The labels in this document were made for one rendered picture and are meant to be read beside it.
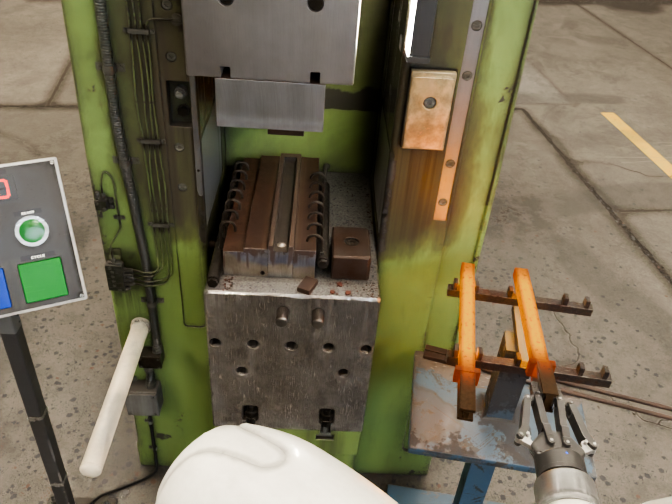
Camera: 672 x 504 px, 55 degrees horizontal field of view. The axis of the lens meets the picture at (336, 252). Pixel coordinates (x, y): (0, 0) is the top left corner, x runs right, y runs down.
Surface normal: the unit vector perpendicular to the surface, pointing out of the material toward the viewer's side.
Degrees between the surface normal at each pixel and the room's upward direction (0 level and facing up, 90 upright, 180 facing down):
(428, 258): 90
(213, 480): 26
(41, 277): 60
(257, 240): 0
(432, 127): 90
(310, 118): 90
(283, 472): 9
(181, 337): 90
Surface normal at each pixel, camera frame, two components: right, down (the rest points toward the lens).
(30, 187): 0.40, 0.08
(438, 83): 0.00, 0.59
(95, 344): 0.07, -0.80
